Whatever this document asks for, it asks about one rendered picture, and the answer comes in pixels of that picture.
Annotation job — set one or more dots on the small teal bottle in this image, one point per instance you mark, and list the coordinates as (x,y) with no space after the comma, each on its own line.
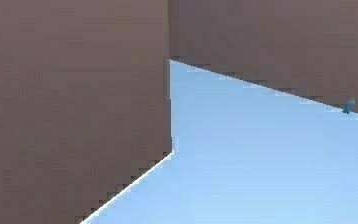
(348,107)

